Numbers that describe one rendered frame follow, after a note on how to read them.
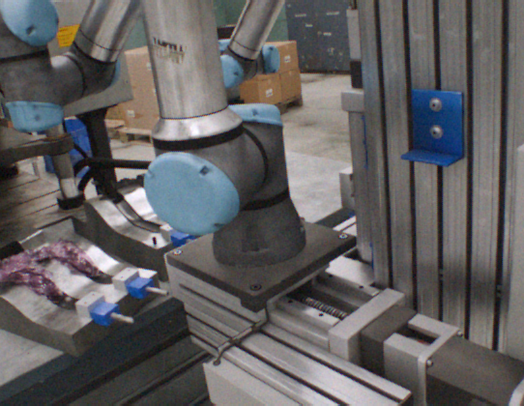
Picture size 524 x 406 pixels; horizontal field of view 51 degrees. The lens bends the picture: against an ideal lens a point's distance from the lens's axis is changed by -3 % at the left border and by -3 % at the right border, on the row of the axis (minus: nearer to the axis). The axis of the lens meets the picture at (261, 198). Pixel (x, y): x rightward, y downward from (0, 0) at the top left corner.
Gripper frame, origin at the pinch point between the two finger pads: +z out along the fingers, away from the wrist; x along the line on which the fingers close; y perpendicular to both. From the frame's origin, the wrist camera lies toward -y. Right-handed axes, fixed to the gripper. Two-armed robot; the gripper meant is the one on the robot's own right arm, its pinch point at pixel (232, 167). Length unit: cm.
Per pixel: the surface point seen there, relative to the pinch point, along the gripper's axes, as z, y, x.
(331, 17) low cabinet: 12, -430, 536
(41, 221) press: 16, -60, -38
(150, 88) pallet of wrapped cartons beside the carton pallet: 36, -368, 192
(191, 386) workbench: 46, 15, -35
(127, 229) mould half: 6.7, -4.0, -33.7
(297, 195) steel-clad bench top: 15.0, 3.3, 20.5
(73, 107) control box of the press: -15, -73, -12
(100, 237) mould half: 11.4, -17.1, -36.1
